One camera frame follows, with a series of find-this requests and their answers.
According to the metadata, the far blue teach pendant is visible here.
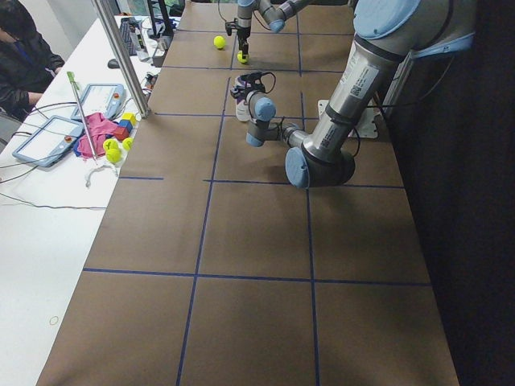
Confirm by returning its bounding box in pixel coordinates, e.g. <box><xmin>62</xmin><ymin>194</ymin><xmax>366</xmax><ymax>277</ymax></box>
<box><xmin>70</xmin><ymin>84</ymin><xmax>126</xmax><ymax>121</ymax></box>

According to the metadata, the aluminium frame post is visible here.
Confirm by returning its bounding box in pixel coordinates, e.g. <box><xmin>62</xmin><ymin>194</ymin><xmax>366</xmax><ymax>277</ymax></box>
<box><xmin>92</xmin><ymin>0</ymin><xmax>150</xmax><ymax>118</ymax></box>

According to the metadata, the near blue teach pendant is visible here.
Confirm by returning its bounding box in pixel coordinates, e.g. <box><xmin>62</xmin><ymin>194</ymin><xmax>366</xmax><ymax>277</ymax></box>
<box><xmin>12</xmin><ymin>116</ymin><xmax>84</xmax><ymax>167</ymax></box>

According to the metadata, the blue toy cube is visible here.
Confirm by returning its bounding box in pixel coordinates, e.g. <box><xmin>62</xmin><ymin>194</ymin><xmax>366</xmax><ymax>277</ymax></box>
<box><xmin>117</xmin><ymin>120</ymin><xmax>133</xmax><ymax>133</ymax></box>

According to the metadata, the red toy cube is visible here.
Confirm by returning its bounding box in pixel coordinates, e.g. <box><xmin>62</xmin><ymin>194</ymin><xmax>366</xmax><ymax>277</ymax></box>
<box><xmin>113</xmin><ymin>125</ymin><xmax>130</xmax><ymax>141</ymax></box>

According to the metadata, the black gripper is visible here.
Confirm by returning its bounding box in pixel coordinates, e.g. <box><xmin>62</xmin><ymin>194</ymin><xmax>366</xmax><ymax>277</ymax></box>
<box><xmin>237</xmin><ymin>25</ymin><xmax>251</xmax><ymax>57</ymax></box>
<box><xmin>230</xmin><ymin>84</ymin><xmax>256</xmax><ymax>101</ymax></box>

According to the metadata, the blue teach pendant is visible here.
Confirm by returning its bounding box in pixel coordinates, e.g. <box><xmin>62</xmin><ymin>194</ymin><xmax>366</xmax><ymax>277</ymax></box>
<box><xmin>70</xmin><ymin>84</ymin><xmax>126</xmax><ymax>121</ymax></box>
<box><xmin>12</xmin><ymin>116</ymin><xmax>84</xmax><ymax>167</ymax></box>

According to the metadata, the black keyboard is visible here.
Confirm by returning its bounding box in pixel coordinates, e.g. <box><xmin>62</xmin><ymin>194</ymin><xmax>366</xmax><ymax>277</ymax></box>
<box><xmin>119</xmin><ymin>18</ymin><xmax>137</xmax><ymax>56</ymax></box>

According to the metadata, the black computer mouse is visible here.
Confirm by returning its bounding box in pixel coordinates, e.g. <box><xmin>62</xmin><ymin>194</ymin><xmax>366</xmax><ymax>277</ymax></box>
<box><xmin>107</xmin><ymin>59</ymin><xmax>120</xmax><ymax>69</ymax></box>

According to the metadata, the long metal grabber stick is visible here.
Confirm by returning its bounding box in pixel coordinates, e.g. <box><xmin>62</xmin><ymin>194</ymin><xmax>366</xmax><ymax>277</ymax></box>
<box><xmin>66</xmin><ymin>72</ymin><xmax>98</xmax><ymax>162</ymax></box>

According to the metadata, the yellow tennis ball on desk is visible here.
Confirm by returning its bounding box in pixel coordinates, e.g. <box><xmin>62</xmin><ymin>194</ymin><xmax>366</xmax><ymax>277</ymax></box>
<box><xmin>105</xmin><ymin>148</ymin><xmax>122</xmax><ymax>164</ymax></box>

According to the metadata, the yellow toy cube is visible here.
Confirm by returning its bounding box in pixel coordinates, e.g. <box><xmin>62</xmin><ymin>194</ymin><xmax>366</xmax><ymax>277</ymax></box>
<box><xmin>121</xmin><ymin>113</ymin><xmax>138</xmax><ymax>127</ymax></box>

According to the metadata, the rubber band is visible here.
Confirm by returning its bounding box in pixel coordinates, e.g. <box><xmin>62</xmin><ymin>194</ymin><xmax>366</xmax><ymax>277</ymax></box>
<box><xmin>49</xmin><ymin>316</ymin><xmax>59</xmax><ymax>326</ymax></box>

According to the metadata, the white cable on desk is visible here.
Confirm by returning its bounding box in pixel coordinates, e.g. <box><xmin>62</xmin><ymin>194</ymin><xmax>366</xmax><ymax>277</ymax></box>
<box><xmin>83</xmin><ymin>162</ymin><xmax>120</xmax><ymax>189</ymax></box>

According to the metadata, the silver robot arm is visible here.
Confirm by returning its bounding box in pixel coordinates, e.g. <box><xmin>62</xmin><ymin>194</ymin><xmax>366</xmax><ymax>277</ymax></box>
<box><xmin>225</xmin><ymin>0</ymin><xmax>312</xmax><ymax>63</ymax></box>
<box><xmin>231</xmin><ymin>1</ymin><xmax>477</xmax><ymax>189</ymax></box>

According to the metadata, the yellow Roland Garros tennis ball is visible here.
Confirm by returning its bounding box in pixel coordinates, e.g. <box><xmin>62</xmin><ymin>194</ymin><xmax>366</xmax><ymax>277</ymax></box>
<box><xmin>237</xmin><ymin>51</ymin><xmax>249</xmax><ymax>64</ymax></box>

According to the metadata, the person in black jacket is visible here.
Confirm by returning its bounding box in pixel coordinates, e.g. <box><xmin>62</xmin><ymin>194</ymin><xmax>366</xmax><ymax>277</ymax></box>
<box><xmin>1</xmin><ymin>1</ymin><xmax>64</xmax><ymax>121</ymax></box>

